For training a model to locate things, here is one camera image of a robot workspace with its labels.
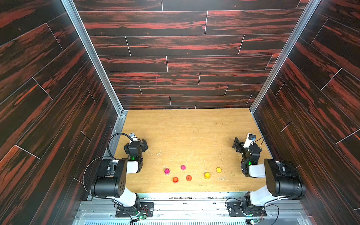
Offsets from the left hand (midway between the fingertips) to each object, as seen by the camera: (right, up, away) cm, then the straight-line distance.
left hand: (137, 141), depth 95 cm
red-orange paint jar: (+27, -22, -12) cm, 37 cm away
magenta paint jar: (+21, -18, -9) cm, 29 cm away
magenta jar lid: (+32, -16, -6) cm, 36 cm away
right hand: (+74, +1, -3) cm, 74 cm away
